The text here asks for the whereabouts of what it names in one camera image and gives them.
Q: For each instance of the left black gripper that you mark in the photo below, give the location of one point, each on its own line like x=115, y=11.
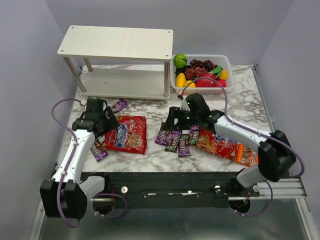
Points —
x=110, y=119

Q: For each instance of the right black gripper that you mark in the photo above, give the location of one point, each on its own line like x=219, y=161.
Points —
x=175, y=119

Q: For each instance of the red candy bag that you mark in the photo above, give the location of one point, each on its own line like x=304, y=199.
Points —
x=219, y=145
x=129, y=137

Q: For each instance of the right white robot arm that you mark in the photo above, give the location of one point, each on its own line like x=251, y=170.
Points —
x=275, y=155

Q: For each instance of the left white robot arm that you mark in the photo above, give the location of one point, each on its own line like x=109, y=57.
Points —
x=65, y=196

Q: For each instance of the purple M&M pack near shelf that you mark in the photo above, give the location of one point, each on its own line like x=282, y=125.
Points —
x=119, y=106

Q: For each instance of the white two-tier shelf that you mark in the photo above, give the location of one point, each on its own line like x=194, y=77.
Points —
x=120, y=62

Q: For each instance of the purple M&M pack front left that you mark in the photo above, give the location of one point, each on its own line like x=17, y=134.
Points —
x=98, y=153

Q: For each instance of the yellow toy lemon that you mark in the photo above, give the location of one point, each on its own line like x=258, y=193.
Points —
x=190, y=84

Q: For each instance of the yellow toy mango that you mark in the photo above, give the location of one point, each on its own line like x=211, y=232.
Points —
x=180, y=80

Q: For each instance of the red toy grapes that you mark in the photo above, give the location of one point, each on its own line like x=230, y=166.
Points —
x=194, y=73

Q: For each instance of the red toy apple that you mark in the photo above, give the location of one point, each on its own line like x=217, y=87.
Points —
x=220, y=83

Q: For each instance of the green toy ball fruit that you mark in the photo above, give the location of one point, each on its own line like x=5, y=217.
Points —
x=180, y=60

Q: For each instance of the pink toy dragon fruit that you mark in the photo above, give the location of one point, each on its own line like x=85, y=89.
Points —
x=207, y=80

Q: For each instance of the dark purple toy grapes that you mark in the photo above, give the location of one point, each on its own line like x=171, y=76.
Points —
x=206, y=64

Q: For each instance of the orange yellow toy fruit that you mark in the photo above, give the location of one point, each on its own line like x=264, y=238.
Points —
x=223, y=75

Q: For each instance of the white plastic fruit basket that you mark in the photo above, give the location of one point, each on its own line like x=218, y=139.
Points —
x=219, y=60

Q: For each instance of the orange snack box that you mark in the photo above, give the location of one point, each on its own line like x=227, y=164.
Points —
x=246, y=156

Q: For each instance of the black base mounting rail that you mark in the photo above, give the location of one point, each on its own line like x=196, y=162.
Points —
x=150, y=190

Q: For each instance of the aluminium frame rail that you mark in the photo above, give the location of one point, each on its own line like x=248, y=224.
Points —
x=288, y=188

